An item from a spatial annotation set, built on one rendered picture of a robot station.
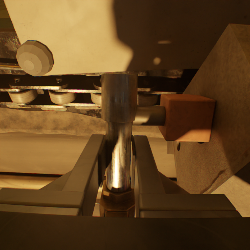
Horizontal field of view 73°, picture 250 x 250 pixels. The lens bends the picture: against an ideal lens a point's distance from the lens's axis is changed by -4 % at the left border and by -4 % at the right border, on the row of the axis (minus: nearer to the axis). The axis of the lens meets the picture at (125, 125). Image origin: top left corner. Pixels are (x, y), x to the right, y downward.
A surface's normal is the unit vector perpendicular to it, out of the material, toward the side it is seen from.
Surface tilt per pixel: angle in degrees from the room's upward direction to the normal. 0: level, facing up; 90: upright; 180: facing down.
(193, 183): 90
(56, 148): 0
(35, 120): 23
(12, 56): 0
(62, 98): 15
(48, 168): 0
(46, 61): 52
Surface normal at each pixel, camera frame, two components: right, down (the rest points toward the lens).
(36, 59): 0.40, 0.44
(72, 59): -0.02, 0.66
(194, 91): -1.00, -0.03
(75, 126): 0.02, -0.14
